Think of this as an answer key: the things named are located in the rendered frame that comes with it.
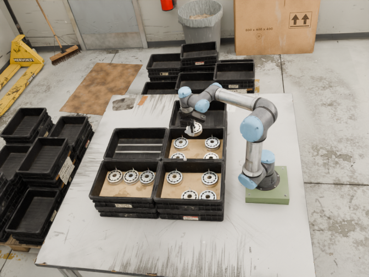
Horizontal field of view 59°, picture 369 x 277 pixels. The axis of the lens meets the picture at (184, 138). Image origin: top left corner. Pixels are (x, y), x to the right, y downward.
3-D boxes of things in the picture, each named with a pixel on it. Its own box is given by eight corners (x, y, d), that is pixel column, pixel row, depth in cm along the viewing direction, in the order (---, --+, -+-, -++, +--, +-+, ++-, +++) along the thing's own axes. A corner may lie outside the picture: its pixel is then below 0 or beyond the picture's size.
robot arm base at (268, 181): (277, 170, 212) (278, 160, 205) (275, 189, 202) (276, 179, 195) (253, 168, 216) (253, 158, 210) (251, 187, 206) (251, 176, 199)
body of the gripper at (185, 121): (182, 119, 210) (179, 105, 202) (195, 119, 209) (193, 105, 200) (180, 127, 205) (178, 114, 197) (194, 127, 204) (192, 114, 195)
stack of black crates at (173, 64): (187, 77, 405) (184, 52, 381) (184, 92, 385) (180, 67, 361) (156, 77, 413) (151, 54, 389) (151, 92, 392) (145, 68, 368)
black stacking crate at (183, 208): (224, 172, 210) (223, 161, 202) (223, 212, 190) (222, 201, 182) (164, 171, 217) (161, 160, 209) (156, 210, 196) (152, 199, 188)
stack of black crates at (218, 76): (253, 96, 363) (255, 61, 331) (253, 114, 342) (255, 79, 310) (217, 97, 370) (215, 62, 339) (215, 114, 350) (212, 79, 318)
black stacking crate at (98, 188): (163, 171, 217) (161, 160, 209) (156, 210, 197) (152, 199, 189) (107, 171, 224) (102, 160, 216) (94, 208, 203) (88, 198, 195)
